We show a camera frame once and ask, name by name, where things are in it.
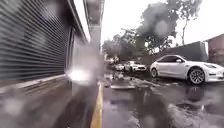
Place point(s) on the white car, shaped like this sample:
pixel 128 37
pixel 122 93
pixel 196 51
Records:
pixel 135 66
pixel 181 68

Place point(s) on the grey pavement strip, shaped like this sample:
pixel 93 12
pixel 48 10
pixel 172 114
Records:
pixel 43 103

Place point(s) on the red brick building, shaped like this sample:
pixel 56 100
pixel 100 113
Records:
pixel 216 48

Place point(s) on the row of trees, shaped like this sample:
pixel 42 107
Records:
pixel 150 30

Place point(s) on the building with grey roller shutter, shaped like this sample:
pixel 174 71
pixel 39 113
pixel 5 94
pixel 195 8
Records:
pixel 36 36

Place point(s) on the wet grey asphalt road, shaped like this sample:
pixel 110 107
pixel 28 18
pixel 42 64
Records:
pixel 143 106

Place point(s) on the vehicle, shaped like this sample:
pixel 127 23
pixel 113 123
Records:
pixel 118 67

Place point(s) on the grey wall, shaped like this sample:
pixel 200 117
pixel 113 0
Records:
pixel 186 51

